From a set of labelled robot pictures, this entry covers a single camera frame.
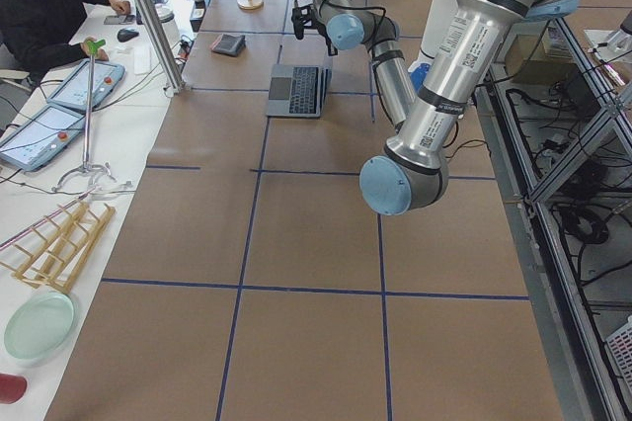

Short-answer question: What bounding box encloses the far teach pendant tablet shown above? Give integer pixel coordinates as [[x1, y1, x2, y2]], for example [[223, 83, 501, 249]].
[[46, 58, 125, 112]]

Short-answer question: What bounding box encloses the wooden dish rack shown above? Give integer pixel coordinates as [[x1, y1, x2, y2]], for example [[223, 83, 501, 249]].
[[1, 200, 116, 295]]

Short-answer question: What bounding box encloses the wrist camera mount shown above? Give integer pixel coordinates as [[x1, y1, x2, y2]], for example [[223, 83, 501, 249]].
[[290, 0, 316, 41]]

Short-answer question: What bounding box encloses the black computer mouse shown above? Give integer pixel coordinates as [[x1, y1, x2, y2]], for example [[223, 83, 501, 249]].
[[117, 28, 139, 42]]

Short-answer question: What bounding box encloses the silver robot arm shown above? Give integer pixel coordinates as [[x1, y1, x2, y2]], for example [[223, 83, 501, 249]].
[[309, 0, 580, 215]]

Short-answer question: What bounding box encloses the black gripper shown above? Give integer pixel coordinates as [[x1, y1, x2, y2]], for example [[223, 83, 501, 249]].
[[315, 22, 339, 56]]

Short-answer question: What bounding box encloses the teach pendant tablet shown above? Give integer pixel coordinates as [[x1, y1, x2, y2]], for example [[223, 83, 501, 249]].
[[46, 58, 125, 112], [1, 105, 85, 172]]

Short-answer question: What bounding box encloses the grey laptop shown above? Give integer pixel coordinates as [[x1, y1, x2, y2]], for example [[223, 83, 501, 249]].
[[266, 64, 331, 119]]

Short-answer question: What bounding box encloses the white plastic basket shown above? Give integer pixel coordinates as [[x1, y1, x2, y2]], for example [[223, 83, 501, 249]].
[[605, 316, 632, 393]]

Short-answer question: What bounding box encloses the metal stand with green clip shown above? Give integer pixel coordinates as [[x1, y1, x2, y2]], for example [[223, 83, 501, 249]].
[[51, 39, 117, 193]]

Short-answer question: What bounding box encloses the near teach pendant tablet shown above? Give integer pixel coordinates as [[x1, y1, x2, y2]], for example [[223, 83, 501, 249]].
[[1, 105, 85, 172]]

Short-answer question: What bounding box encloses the smartphone on desk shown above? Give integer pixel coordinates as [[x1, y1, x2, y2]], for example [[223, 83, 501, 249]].
[[104, 14, 135, 26]]

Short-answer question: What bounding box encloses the red cup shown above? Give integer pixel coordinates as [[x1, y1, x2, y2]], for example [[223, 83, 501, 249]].
[[0, 373, 28, 404]]

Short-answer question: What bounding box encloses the aluminium frame post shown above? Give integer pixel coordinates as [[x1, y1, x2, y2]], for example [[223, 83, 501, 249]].
[[134, 0, 185, 95]]

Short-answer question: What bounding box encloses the folded grey cloth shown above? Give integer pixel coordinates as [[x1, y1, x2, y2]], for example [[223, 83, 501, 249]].
[[210, 34, 246, 57]]

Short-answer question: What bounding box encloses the person in black sweater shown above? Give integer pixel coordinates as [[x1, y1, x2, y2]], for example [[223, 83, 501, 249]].
[[1, 0, 131, 74]]

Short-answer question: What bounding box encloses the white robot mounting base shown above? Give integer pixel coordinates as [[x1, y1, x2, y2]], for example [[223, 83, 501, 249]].
[[408, 0, 457, 72]]

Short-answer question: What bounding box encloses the pale green plate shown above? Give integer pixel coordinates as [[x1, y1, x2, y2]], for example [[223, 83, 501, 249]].
[[3, 292, 75, 362]]

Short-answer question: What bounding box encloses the black braided left cable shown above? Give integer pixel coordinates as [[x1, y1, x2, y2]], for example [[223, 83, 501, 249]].
[[295, 0, 389, 46]]

